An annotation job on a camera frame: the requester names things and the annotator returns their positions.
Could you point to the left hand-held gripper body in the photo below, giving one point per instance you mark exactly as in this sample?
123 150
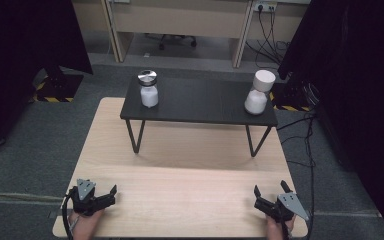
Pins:
86 196

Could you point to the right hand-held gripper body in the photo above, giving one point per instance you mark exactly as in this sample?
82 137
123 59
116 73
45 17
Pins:
286 205

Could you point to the glass jar with metal lid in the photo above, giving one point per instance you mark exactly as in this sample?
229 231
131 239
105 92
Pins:
149 95

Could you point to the black shelf with metal legs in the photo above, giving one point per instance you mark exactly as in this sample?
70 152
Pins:
196 100

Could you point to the person's right hand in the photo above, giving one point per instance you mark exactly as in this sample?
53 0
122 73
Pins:
275 230

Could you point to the person's left hand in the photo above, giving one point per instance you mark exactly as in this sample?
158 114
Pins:
86 225

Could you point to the black stand base striped tape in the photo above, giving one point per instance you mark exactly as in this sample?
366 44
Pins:
60 88
293 100

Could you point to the glass jar with white lid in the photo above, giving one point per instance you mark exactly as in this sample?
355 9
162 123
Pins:
258 96

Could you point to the black curtain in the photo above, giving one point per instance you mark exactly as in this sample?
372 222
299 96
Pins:
353 83

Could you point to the black machine base with hazard tape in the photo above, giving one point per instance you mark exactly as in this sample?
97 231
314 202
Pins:
20 50

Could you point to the black office chair base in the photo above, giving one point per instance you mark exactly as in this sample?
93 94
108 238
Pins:
180 39

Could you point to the beige office desk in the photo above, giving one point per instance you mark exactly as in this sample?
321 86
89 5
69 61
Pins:
180 16

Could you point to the white wall power socket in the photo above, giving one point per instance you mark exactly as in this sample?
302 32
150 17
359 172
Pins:
265 5

